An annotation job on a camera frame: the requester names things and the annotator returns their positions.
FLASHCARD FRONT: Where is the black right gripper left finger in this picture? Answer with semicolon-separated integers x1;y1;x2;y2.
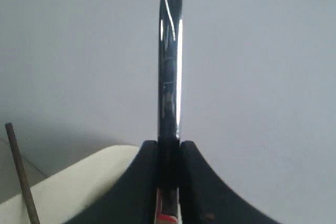
67;141;158;224

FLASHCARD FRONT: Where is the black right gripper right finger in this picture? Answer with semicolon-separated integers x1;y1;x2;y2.
180;141;277;224

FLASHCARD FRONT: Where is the stainless steel table knife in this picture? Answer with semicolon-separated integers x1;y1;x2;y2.
155;0;183;223

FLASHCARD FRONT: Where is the cream plastic storage bin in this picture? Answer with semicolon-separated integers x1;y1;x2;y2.
0;144;140;224

